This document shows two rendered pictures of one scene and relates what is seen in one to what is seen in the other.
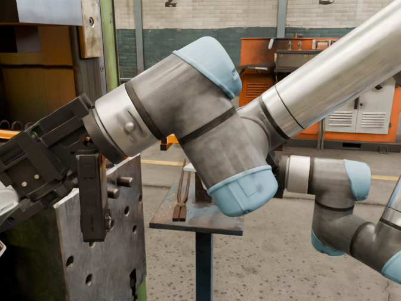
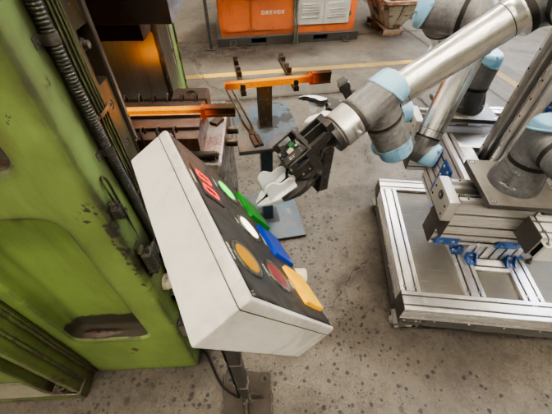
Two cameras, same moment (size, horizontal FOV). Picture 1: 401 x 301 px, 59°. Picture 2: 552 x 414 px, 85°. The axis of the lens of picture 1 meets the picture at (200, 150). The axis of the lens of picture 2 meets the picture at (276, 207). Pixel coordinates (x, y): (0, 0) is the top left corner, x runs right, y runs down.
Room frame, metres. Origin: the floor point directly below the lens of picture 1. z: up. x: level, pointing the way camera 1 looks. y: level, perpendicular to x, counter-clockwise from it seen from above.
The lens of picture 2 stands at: (-0.05, 0.39, 1.48)
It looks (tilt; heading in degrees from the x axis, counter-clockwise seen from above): 47 degrees down; 339
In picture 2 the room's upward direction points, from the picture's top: straight up
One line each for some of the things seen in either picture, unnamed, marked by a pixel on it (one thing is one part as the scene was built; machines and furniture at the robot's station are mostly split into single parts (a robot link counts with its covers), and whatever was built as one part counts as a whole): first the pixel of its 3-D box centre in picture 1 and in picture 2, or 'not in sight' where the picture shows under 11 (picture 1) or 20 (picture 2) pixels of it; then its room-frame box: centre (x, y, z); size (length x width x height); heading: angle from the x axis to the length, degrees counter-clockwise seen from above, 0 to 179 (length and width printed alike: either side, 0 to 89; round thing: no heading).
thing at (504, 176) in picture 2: not in sight; (522, 170); (0.36, -0.58, 0.87); 0.15 x 0.15 x 0.10
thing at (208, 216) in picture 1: (204, 201); (264, 126); (1.18, -0.02, 0.67); 0.40 x 0.30 x 0.02; 171
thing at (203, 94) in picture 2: not in sight; (192, 101); (1.00, 0.32, 0.95); 0.12 x 0.08 x 0.06; 72
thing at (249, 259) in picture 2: not in sight; (246, 258); (0.16, 0.35, 1.16); 0.05 x 0.03 x 0.04; 162
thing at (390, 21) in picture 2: not in sight; (387, 11); (4.07, -2.86, 0.23); 1.01 x 0.59 x 0.46; 169
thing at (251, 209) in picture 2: not in sight; (251, 212); (0.36, 0.29, 1.01); 0.07 x 0.05 x 0.07; 7
